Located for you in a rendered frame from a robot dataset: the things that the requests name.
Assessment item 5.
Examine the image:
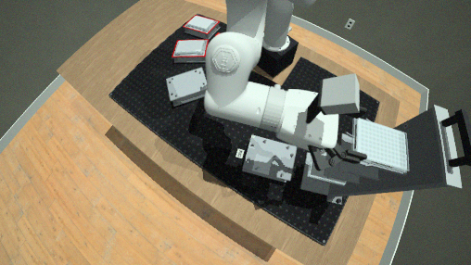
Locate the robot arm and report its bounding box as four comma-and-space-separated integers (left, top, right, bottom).
204, 0, 360, 132

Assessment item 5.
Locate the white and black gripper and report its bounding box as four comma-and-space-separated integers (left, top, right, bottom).
275, 89, 367, 170

